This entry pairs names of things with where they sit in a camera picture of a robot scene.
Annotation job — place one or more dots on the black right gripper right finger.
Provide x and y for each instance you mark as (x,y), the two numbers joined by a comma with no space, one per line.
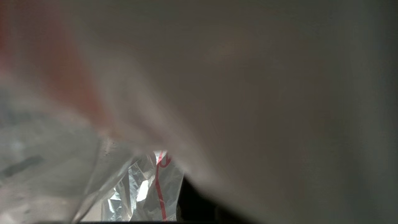
(231,216)

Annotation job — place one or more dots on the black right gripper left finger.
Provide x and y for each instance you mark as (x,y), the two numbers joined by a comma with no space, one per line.
(196,207)

